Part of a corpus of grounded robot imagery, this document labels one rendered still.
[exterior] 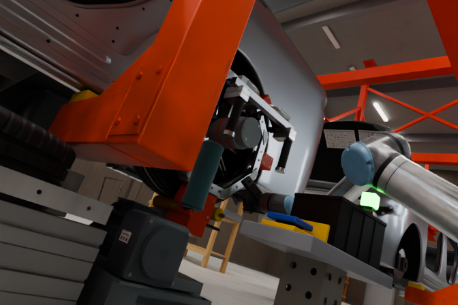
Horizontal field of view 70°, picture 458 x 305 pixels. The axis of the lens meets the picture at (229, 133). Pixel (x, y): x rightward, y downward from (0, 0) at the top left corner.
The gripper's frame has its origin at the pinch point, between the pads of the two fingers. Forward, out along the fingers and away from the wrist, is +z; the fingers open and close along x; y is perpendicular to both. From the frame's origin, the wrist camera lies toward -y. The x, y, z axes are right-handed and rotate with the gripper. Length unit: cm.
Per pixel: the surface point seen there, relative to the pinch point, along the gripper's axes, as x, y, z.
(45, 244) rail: -85, -35, -42
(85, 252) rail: -79, -30, -42
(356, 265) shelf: -41, -13, -80
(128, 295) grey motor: -70, -7, -29
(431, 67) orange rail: 377, 6, 1
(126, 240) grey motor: -66, -21, -29
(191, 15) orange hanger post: -41, -73, -48
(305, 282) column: -50, -13, -73
